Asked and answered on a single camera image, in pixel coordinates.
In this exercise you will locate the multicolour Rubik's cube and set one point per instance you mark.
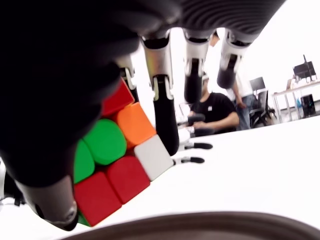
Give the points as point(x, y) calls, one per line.
point(125, 175)

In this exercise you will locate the small black monitor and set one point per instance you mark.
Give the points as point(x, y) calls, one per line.
point(303, 70)

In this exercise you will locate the large black monitor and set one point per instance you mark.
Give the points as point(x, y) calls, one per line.
point(257, 83)

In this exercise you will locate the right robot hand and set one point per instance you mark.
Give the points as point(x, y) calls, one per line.
point(50, 62)

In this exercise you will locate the seated person black shirt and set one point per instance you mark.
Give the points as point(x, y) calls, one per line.
point(217, 110)

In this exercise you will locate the white frame desk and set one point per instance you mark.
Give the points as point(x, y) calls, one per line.
point(295, 90)

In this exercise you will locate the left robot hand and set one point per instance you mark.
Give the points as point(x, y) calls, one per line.
point(197, 145)

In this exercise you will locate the dark brown round plate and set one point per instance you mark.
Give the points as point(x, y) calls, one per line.
point(200, 227)

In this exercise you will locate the black computer tower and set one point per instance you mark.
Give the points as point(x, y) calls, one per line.
point(307, 105)

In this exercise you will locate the black office chair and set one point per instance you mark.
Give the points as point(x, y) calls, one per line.
point(261, 105)

